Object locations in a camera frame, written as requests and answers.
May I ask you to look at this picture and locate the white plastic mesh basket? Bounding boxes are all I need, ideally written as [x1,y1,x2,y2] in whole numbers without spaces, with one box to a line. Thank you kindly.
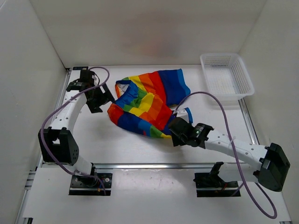
[200,53,255,102]

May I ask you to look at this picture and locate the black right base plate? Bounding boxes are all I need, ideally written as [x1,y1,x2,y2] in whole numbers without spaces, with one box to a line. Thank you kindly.
[193,173,241,198]

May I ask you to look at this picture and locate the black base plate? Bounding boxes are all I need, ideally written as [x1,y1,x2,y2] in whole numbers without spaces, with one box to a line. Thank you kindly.
[69,173,113,196]
[193,173,241,198]

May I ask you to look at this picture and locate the aluminium table rail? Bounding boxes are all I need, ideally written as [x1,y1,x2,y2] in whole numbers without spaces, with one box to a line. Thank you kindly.
[38,163,267,170]
[36,68,71,169]
[238,98,267,168]

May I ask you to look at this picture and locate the aluminium right table rail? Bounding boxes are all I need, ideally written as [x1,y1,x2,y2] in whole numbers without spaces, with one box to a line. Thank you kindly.
[238,98,267,168]

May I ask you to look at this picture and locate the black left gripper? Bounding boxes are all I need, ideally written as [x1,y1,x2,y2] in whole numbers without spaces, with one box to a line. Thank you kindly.
[86,82,116,113]

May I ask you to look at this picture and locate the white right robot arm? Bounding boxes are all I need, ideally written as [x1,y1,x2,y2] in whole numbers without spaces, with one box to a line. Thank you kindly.
[169,118,290,192]

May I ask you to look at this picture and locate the aluminium left table rail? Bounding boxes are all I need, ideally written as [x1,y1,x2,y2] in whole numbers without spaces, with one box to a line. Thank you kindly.
[36,68,71,169]

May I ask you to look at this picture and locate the aluminium front table rail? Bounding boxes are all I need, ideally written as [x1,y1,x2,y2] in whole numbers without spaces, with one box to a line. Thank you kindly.
[38,163,267,170]

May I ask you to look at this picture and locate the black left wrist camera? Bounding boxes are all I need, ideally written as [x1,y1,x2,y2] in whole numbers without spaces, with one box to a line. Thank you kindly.
[78,69,100,85]

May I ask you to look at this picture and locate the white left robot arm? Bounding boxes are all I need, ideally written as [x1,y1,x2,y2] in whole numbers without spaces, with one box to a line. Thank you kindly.
[38,67,115,187]

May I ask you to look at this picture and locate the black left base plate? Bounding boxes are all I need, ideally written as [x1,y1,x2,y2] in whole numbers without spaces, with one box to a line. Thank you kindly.
[69,173,113,196]

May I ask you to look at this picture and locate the black label corner plate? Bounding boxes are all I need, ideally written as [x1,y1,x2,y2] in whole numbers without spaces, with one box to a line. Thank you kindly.
[72,66,88,70]

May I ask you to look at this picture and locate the rainbow striped shorts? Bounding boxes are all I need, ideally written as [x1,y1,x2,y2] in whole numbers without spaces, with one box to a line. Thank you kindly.
[107,69,191,139]

